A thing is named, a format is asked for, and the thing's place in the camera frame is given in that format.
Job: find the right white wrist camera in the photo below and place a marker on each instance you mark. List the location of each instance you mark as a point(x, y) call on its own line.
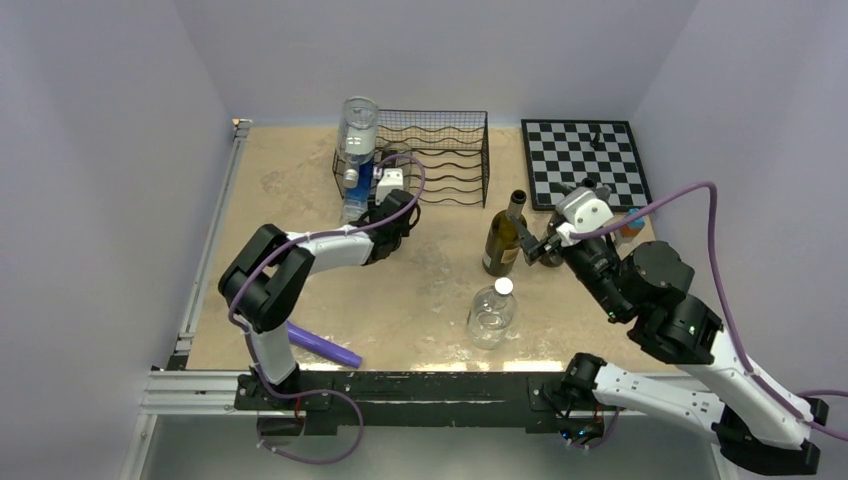
point(583, 212)

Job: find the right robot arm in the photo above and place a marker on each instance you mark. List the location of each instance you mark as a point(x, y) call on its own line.
point(649, 289)

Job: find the black white chessboard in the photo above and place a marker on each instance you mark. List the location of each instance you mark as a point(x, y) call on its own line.
point(560, 151)

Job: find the blue square glass bottle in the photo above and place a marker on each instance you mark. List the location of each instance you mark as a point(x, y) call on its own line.
point(358, 189)

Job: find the clear glass bottle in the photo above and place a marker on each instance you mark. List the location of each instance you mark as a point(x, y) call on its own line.
point(391, 156)

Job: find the clear bottle white cap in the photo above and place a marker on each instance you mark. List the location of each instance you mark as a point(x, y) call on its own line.
point(357, 134)
point(491, 314)

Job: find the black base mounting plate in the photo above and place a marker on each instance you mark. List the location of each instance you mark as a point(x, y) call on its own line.
point(535, 402)

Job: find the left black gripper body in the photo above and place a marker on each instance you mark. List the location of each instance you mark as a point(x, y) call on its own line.
point(396, 237)

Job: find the aluminium frame rail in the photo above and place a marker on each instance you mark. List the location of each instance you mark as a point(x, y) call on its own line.
point(189, 429)

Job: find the black chess piece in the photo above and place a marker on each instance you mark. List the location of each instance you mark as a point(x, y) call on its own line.
point(597, 141)

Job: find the dark green wine bottle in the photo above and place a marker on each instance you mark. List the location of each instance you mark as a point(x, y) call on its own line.
point(551, 259)

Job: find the olive green wine bottle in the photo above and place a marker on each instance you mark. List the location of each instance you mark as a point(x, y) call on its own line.
point(502, 244)

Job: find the black wire wine rack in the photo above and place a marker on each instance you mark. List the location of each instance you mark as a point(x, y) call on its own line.
point(453, 147)

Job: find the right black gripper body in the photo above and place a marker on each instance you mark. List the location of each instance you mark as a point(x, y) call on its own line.
point(590, 260)

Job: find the purple flashlight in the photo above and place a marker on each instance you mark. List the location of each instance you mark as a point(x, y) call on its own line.
point(322, 347)

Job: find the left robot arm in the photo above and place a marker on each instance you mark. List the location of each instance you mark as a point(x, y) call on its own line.
point(262, 285)

